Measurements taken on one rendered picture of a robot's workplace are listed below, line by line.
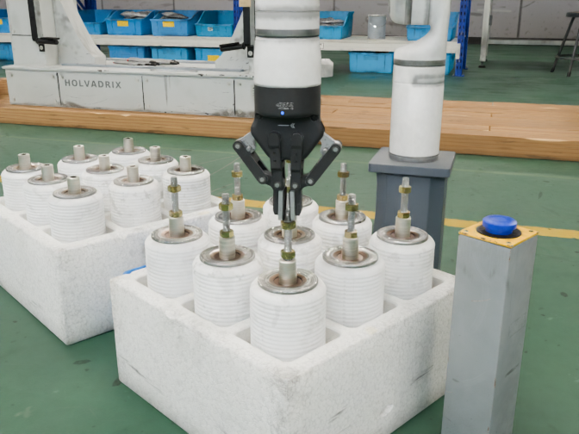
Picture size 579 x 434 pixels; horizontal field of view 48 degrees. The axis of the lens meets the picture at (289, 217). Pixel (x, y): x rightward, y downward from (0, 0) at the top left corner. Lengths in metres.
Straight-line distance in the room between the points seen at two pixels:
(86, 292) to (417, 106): 0.67
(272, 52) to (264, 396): 0.39
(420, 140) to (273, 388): 0.59
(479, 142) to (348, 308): 1.83
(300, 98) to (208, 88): 2.25
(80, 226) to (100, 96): 2.06
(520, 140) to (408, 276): 1.74
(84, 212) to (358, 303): 0.55
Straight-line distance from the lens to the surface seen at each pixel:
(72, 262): 1.18
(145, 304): 0.95
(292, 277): 0.80
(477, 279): 0.83
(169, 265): 0.95
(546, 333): 1.30
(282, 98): 0.71
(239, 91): 2.89
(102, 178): 1.34
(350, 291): 0.86
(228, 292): 0.86
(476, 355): 0.87
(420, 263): 0.95
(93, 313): 1.23
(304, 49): 0.71
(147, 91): 3.09
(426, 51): 1.17
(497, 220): 0.82
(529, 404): 1.09
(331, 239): 1.01
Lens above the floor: 0.59
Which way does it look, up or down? 19 degrees down
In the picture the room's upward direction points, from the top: straight up
